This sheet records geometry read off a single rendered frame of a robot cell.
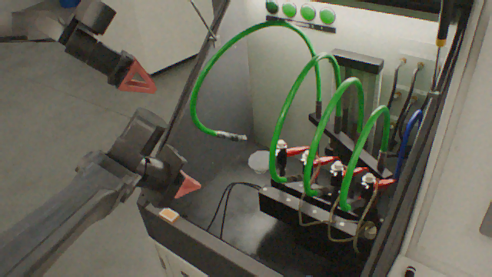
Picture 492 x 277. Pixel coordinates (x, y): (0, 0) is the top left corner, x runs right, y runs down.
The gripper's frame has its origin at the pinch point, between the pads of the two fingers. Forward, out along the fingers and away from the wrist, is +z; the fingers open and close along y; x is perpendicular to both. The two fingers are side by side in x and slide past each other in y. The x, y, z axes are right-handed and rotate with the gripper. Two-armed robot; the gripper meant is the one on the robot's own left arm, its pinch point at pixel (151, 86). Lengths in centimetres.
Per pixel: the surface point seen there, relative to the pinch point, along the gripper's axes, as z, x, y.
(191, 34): 67, -15, 311
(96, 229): 41, 114, 125
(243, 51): 26.3, -19.5, 36.1
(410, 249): 63, -2, -30
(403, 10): 37, -47, -10
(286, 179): 33.9, 0.5, -14.4
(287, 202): 46.3, 8.1, -3.5
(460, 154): 50, -25, -36
